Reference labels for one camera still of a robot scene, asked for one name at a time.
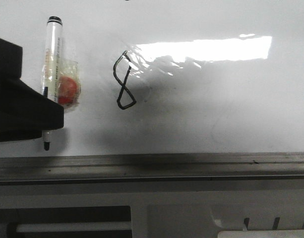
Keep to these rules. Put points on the clear adhesive tape piece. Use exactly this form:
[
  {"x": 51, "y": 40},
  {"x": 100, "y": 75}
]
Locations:
[{"x": 69, "y": 68}]

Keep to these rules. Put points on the white glossy whiteboard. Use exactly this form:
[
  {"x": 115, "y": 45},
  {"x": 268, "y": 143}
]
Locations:
[{"x": 169, "y": 76}]

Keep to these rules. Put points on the red round magnet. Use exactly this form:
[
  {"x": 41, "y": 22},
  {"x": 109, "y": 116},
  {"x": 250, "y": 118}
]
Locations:
[{"x": 67, "y": 90}]

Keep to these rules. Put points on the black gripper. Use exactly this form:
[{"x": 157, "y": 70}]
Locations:
[{"x": 24, "y": 113}]

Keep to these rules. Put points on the grey plastic machine housing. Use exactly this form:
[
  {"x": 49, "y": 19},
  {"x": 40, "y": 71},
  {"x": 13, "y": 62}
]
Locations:
[{"x": 271, "y": 208}]

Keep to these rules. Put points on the white black whiteboard marker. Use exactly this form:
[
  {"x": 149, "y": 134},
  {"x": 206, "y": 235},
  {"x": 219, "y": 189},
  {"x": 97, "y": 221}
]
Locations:
[{"x": 52, "y": 58}]

